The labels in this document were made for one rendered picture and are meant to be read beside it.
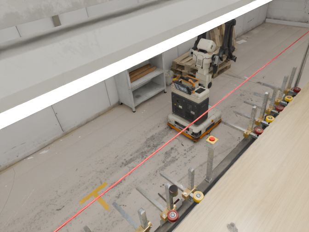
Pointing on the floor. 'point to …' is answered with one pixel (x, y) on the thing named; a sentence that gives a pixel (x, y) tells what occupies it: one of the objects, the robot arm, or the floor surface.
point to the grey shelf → (141, 82)
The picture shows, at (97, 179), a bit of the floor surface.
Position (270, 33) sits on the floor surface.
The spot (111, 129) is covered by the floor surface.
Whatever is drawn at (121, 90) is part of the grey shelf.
